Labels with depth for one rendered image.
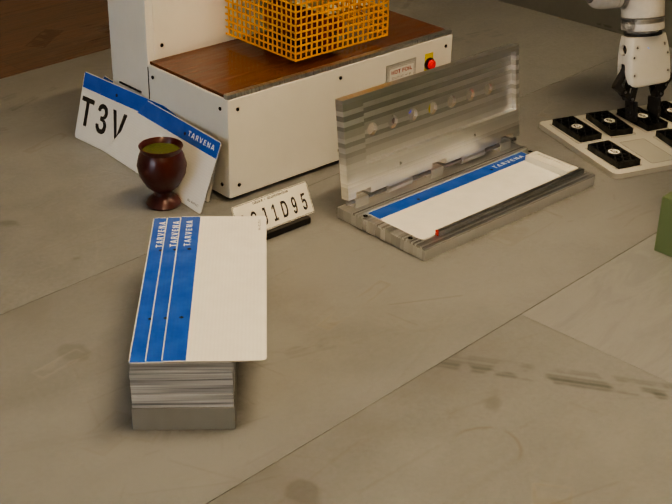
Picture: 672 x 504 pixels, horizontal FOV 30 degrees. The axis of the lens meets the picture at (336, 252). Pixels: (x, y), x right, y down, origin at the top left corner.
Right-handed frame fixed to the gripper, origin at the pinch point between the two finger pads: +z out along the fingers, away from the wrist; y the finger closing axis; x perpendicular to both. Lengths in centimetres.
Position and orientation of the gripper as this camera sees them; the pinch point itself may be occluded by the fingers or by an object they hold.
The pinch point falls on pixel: (642, 109)
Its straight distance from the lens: 259.8
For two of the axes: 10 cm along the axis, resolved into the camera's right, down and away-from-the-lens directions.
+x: -4.5, -2.4, 8.6
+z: 0.8, 9.5, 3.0
